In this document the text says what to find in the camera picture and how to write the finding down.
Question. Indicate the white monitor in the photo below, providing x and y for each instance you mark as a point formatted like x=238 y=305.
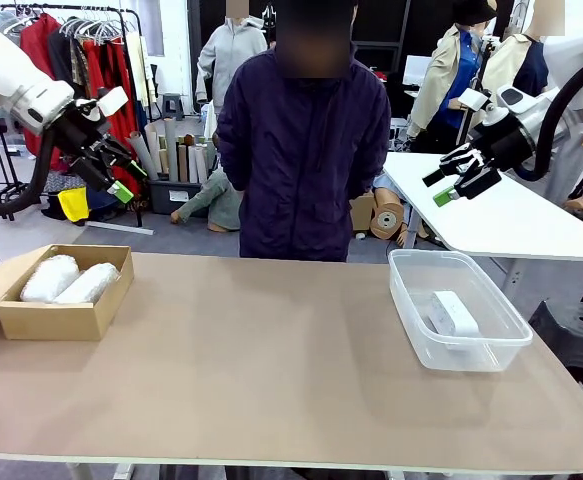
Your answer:
x=416 y=70

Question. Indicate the cream garment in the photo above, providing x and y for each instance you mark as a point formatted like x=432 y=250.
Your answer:
x=133 y=65

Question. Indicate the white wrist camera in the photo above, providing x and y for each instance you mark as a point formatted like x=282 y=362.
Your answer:
x=113 y=99
x=476 y=101

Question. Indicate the white table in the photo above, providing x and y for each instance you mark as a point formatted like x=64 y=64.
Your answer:
x=496 y=225

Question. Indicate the bunch of white hangers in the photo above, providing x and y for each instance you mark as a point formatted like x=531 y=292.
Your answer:
x=96 y=30

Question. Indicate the bystander in grey hoodie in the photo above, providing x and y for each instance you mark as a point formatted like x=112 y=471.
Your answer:
x=226 y=55

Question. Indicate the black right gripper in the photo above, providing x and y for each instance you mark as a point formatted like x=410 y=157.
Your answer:
x=506 y=145

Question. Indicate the black plastic stool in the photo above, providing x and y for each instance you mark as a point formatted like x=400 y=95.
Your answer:
x=581 y=340

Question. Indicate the wide bubble-wrapped clock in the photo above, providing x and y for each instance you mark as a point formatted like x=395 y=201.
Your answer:
x=48 y=277

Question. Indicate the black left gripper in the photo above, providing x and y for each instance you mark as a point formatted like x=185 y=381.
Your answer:
x=83 y=137

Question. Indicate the grey plastic stool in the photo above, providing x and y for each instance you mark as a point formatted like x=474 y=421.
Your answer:
x=172 y=102

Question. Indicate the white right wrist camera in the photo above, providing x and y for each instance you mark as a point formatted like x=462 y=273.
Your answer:
x=476 y=101

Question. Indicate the black framed window panel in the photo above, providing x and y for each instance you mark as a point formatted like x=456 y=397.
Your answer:
x=381 y=25

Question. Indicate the open cardboard box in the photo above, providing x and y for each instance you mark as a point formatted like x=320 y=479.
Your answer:
x=51 y=322

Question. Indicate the black stand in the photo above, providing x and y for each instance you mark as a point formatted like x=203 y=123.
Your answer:
x=485 y=60

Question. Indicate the brown paper roll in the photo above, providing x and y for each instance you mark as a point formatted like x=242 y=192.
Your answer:
x=183 y=162

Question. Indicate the beige paper roll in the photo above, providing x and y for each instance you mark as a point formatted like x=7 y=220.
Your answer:
x=202 y=162
x=153 y=145

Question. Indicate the white unwrapped digital clock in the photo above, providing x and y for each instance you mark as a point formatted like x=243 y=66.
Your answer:
x=453 y=312

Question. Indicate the small cardboard carton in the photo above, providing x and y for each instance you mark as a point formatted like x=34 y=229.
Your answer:
x=363 y=212

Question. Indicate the white computer case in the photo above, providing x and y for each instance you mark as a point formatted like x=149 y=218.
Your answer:
x=400 y=135

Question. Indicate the white paper roll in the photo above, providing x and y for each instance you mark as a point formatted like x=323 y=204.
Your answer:
x=193 y=162

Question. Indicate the black garment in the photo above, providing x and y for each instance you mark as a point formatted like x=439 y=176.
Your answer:
x=61 y=60

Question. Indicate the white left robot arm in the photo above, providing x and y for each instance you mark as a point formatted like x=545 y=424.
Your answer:
x=1 y=65

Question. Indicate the long red dress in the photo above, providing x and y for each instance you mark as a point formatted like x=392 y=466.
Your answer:
x=116 y=70

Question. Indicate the long bubble-wrapped clock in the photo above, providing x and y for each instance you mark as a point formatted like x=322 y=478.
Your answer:
x=91 y=285

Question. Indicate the mannequin cream coat navy top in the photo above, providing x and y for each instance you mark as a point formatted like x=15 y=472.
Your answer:
x=508 y=65

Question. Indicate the red jacket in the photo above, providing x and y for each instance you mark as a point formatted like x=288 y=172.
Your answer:
x=38 y=50

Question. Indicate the black plastic crate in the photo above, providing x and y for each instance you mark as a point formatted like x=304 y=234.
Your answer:
x=163 y=200

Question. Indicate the mannequin beige coat blue shirt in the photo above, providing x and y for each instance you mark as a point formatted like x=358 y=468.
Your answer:
x=441 y=75

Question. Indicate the lying mannequin grey clothes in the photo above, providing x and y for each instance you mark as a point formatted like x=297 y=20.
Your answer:
x=211 y=200

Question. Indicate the black hat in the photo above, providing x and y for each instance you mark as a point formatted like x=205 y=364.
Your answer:
x=471 y=11

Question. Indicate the white floor strip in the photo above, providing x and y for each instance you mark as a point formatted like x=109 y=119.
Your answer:
x=121 y=228

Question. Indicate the grey fuzzy garment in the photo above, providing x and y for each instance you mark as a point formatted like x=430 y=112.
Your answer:
x=8 y=20

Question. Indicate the person in purple jacket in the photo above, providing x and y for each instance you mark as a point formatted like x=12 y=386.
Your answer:
x=311 y=150

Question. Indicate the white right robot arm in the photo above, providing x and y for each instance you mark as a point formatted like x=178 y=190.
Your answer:
x=571 y=50

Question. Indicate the tall grey paper roll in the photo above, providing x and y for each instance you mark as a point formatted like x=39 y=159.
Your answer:
x=171 y=145

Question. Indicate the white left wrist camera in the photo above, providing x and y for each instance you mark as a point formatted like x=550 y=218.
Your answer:
x=113 y=99

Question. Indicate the slanted grey paper roll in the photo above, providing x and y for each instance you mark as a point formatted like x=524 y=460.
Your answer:
x=143 y=157

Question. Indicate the yellow cloth bag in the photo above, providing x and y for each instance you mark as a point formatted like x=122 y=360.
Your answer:
x=73 y=206

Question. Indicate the black metal clothes rack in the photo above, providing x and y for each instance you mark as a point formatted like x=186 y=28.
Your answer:
x=96 y=7

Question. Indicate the clear plastic container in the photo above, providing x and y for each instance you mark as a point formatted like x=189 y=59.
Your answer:
x=411 y=300

